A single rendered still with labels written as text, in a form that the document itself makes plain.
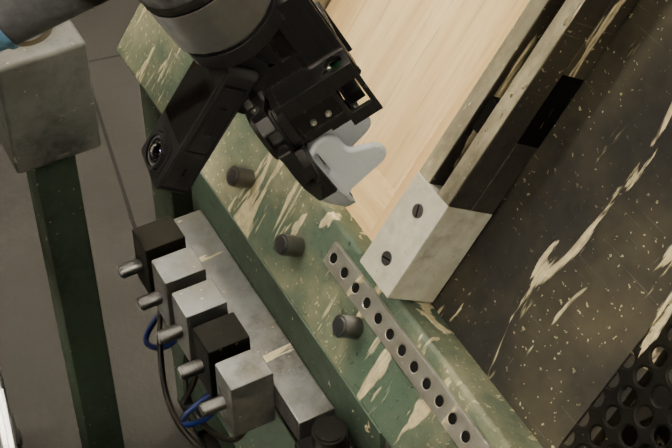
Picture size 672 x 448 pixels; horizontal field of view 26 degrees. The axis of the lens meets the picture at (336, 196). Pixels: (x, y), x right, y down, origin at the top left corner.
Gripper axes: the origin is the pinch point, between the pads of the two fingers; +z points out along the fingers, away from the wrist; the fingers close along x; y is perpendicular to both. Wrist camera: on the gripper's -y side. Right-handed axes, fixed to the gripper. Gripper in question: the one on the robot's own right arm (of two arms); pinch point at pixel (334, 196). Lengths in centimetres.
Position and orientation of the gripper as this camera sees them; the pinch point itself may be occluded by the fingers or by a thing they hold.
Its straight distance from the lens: 109.0
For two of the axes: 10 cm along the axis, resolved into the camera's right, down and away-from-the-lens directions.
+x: -3.0, -6.6, 6.8
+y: 8.4, -5.2, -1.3
